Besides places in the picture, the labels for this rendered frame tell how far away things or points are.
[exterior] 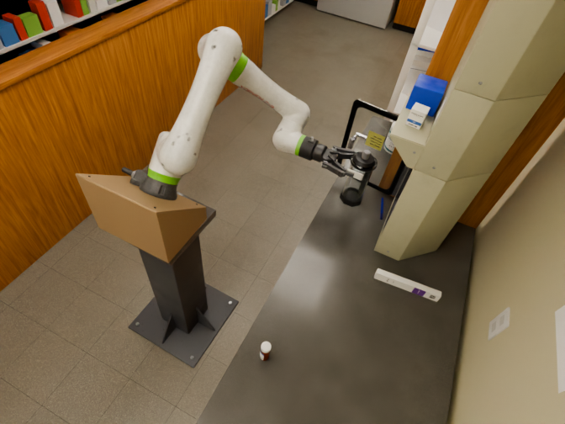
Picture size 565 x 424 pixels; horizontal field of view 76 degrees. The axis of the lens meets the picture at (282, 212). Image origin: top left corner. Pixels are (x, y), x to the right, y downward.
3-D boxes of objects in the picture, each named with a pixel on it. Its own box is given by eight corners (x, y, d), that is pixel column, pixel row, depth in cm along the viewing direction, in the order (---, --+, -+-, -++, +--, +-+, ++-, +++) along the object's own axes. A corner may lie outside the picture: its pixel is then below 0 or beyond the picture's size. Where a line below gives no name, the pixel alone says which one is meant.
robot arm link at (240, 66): (194, 52, 130) (212, 22, 129) (188, 55, 141) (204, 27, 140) (236, 83, 139) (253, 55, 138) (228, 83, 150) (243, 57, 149)
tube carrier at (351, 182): (366, 193, 165) (380, 157, 149) (359, 209, 158) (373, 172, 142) (344, 185, 167) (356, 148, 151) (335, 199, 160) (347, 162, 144)
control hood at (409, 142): (430, 122, 143) (441, 99, 135) (413, 170, 122) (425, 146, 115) (402, 113, 145) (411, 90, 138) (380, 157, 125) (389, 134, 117)
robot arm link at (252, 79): (228, 85, 148) (239, 79, 139) (240, 61, 150) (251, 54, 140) (294, 133, 166) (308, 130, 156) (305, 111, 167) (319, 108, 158)
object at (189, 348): (128, 327, 219) (81, 237, 152) (179, 269, 249) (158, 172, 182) (193, 368, 208) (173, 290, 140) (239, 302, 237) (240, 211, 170)
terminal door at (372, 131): (391, 196, 174) (423, 126, 144) (335, 169, 183) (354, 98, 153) (391, 195, 174) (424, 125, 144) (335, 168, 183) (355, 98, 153)
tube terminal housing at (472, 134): (442, 223, 172) (546, 68, 115) (430, 275, 152) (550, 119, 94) (392, 203, 178) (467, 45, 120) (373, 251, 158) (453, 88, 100)
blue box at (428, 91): (437, 103, 133) (448, 81, 126) (432, 117, 126) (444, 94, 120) (410, 95, 135) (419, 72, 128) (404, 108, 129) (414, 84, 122)
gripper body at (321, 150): (313, 149, 149) (334, 157, 147) (320, 138, 154) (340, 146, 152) (309, 163, 155) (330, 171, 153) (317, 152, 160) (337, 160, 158)
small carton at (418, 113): (423, 123, 124) (430, 107, 119) (419, 129, 121) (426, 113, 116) (409, 117, 125) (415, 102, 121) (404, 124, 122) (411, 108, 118)
